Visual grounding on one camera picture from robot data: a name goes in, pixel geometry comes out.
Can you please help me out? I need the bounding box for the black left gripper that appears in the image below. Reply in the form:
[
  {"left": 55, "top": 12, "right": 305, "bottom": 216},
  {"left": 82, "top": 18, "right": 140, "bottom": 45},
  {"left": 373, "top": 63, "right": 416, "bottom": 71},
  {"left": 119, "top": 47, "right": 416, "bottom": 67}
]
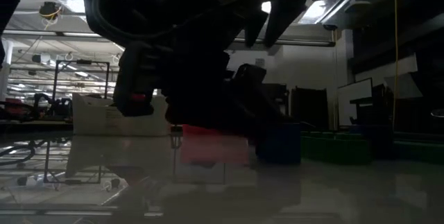
[{"left": 113, "top": 0, "right": 301, "bottom": 138}]

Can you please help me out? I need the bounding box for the pink plastic bin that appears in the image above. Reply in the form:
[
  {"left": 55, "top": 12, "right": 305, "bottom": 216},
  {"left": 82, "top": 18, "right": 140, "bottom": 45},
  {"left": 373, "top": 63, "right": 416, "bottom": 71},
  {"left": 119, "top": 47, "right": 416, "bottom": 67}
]
[{"left": 180, "top": 123, "right": 250, "bottom": 138}]

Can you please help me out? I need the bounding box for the tall black cabinet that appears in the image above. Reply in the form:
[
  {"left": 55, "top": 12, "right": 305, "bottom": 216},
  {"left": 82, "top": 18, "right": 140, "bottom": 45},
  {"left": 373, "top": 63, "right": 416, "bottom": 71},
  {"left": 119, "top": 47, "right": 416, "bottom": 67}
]
[{"left": 290, "top": 87, "right": 330, "bottom": 130}]

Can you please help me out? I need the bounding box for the blue small block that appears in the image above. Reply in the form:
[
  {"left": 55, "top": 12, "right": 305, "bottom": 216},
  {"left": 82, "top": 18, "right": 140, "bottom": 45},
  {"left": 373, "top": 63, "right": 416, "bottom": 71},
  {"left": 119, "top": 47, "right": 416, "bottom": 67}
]
[{"left": 255, "top": 122, "right": 302, "bottom": 165}]

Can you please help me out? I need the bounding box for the white plastic bin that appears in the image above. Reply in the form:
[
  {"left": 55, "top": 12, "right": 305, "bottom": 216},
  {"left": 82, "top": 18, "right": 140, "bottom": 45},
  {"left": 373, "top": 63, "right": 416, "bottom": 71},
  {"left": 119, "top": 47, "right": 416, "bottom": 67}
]
[{"left": 71, "top": 92, "right": 171, "bottom": 137}]

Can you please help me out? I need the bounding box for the white board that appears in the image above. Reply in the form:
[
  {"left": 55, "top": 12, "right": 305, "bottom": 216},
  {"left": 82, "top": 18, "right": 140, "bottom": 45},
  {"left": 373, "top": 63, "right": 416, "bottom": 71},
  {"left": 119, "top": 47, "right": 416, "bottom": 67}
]
[{"left": 336, "top": 77, "right": 374, "bottom": 127}]

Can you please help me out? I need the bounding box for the black metal frame stand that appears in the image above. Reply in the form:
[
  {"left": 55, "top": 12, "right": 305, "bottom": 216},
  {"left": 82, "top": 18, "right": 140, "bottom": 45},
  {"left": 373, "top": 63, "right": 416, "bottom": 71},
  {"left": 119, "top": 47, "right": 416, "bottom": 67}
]
[{"left": 51, "top": 59, "right": 111, "bottom": 101}]

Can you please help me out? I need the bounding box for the black table frame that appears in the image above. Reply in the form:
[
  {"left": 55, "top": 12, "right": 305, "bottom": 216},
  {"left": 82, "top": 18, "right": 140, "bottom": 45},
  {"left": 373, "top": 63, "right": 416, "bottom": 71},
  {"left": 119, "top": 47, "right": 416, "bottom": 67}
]
[{"left": 0, "top": 121, "right": 74, "bottom": 137}]

